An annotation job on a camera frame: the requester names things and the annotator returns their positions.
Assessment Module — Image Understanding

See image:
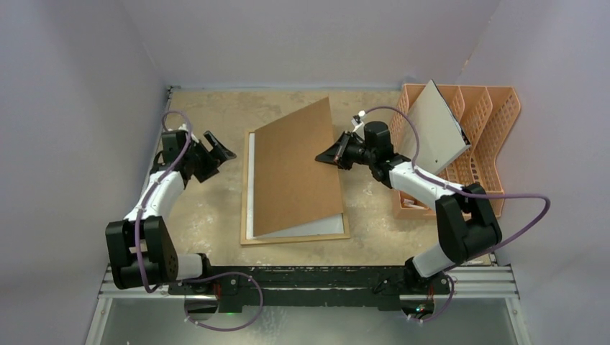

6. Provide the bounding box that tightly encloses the grey white board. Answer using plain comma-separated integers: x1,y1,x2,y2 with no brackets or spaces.
397,80,471,175

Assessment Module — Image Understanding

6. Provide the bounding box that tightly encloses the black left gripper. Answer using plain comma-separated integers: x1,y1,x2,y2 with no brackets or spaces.
183,132,235,182

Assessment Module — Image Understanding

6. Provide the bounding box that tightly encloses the cat and books photo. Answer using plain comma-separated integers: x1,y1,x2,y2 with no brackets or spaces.
248,133,345,239

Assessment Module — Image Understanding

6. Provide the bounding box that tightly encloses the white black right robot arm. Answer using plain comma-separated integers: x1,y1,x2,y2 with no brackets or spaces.
315,121,502,293

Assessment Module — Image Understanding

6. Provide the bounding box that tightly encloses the light wooden picture frame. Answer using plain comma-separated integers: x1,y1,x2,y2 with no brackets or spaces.
240,129,351,247

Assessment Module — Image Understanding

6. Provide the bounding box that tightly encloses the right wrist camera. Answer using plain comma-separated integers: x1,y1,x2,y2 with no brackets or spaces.
351,110,367,136

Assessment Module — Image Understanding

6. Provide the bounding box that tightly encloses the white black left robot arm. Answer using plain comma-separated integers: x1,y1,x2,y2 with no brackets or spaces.
105,127,236,294

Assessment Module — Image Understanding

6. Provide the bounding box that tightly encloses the orange plastic desk organizer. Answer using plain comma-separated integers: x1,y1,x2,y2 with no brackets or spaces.
389,83,521,220

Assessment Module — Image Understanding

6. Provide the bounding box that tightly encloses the brown cardboard backing board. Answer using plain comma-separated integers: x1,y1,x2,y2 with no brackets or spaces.
247,98,348,242

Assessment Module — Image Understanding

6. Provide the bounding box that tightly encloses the aluminium rail base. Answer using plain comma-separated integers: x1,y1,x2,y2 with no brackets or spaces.
99,266,519,313

